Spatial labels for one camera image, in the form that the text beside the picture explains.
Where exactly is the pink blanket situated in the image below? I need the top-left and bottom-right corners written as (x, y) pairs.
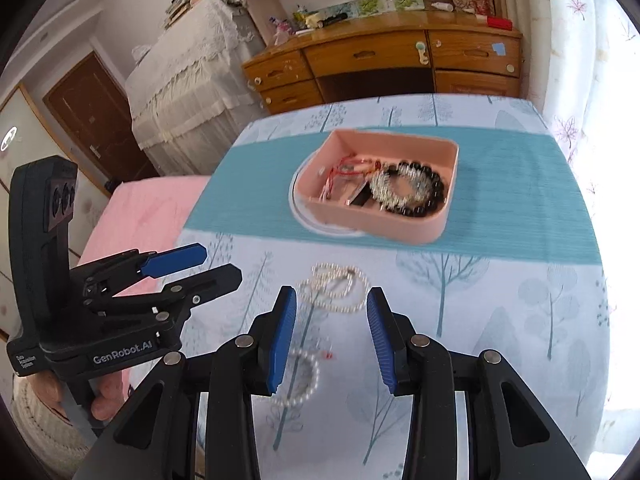
top-left (77, 175), bottom-right (211, 301)

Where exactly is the black bead bracelet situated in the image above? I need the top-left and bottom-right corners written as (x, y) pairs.
top-left (380, 160), bottom-right (447, 218)

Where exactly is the person's left forearm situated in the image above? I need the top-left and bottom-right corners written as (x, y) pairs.
top-left (12, 375), bottom-right (101, 466)

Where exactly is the small white figurine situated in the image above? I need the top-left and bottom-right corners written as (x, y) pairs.
top-left (270, 17), bottom-right (293, 46)

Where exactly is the small pearl necklace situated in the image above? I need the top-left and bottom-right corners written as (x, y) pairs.
top-left (298, 262), bottom-right (371, 315)

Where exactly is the wooden desk with drawers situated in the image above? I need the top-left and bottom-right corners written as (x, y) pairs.
top-left (242, 10), bottom-right (523, 116)

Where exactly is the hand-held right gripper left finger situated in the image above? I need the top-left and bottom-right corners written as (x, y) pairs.
top-left (75, 285), bottom-right (298, 480)

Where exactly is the pink plastic box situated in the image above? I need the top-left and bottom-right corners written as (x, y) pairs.
top-left (291, 129), bottom-right (460, 246)

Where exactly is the red string bracelet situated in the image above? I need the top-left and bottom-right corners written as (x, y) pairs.
top-left (320, 156), bottom-right (387, 202)

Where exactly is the white lace covered cabinet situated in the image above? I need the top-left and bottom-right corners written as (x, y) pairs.
top-left (125, 0), bottom-right (266, 176)

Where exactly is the pearl bracelet with charms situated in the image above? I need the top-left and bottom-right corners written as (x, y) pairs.
top-left (270, 347), bottom-right (335, 409)

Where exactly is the smart watch with pink band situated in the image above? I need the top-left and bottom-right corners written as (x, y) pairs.
top-left (345, 182), bottom-right (373, 207)

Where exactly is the gold leaf bracelet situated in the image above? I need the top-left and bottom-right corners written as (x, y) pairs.
top-left (369, 164), bottom-right (436, 211)

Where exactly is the stack of books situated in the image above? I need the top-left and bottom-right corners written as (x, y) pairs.
top-left (160, 0), bottom-right (226, 28)

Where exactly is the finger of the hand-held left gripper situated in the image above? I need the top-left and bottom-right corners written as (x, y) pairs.
top-left (82, 243), bottom-right (207, 295)
top-left (82, 263), bottom-right (243, 327)

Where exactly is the brown wooden door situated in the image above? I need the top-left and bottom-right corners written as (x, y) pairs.
top-left (42, 51), bottom-right (161, 198)

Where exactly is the tree print tablecloth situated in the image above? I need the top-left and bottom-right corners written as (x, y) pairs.
top-left (172, 92), bottom-right (613, 480)

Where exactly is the person's left hand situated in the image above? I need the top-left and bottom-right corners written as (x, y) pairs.
top-left (27, 372), bottom-right (128, 423)

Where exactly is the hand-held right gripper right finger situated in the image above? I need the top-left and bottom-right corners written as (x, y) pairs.
top-left (366, 286), bottom-right (593, 480)

